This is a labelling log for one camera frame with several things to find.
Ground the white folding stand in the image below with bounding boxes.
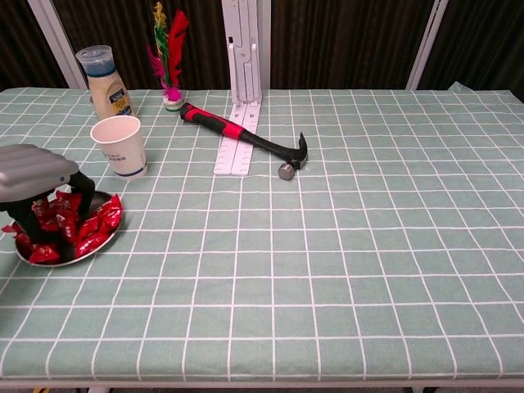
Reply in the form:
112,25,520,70
212,0,264,178

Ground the beige dressing bottle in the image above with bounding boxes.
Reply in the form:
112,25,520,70
75,44,136,120

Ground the round metal plate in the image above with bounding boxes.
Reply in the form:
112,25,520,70
14,190,124,268

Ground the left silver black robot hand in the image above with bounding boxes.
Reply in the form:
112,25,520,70
0,143,97,245

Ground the white paper cup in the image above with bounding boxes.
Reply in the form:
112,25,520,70
89,115,148,181

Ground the green checked tablecloth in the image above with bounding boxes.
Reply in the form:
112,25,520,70
0,81,524,384

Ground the red black claw hammer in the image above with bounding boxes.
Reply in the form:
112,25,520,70
178,102,309,181

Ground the white metal frame post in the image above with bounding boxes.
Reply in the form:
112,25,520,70
404,0,449,91
256,0,272,90
26,0,90,90

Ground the colourful feather shuttlecock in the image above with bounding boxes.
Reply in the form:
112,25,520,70
146,2,192,112

